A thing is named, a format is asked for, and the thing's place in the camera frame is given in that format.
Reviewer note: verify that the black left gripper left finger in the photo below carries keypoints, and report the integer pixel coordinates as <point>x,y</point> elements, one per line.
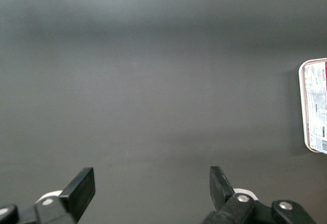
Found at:
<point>80,190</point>

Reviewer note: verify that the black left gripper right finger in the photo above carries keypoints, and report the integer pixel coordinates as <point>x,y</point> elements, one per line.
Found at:
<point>222,188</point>

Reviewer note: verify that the cream plastic tray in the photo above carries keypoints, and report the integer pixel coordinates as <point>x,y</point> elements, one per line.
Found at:
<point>302,106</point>

